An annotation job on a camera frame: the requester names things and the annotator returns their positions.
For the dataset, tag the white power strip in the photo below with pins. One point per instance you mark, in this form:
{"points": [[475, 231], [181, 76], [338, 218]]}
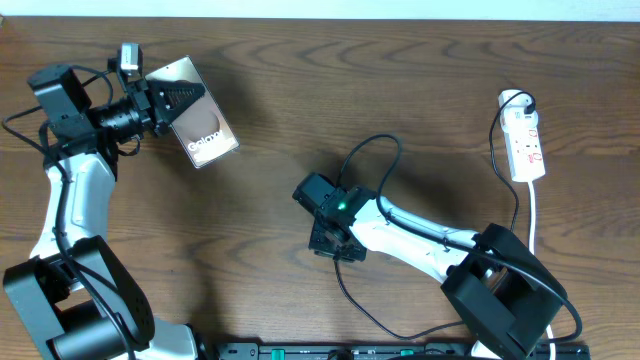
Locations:
{"points": [[525, 155]]}

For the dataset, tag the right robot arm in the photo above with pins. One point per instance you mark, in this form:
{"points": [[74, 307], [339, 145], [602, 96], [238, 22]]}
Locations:
{"points": [[500, 290]]}

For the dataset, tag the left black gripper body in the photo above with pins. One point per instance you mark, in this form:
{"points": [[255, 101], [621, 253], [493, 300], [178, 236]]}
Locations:
{"points": [[141, 101]]}

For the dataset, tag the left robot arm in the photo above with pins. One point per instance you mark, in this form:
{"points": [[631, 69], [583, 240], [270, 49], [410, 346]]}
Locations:
{"points": [[73, 295]]}

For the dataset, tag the white USB charger adapter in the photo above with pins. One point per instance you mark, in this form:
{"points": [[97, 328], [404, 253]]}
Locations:
{"points": [[515, 102]]}

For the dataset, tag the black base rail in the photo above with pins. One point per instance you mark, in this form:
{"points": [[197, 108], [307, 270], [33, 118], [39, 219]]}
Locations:
{"points": [[434, 350]]}

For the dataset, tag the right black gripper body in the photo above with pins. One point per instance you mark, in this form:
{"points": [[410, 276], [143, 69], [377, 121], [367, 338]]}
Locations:
{"points": [[323, 246]]}

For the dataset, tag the Samsung Galaxy smartphone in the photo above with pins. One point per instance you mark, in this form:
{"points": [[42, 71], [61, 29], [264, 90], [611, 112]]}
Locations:
{"points": [[202, 129]]}

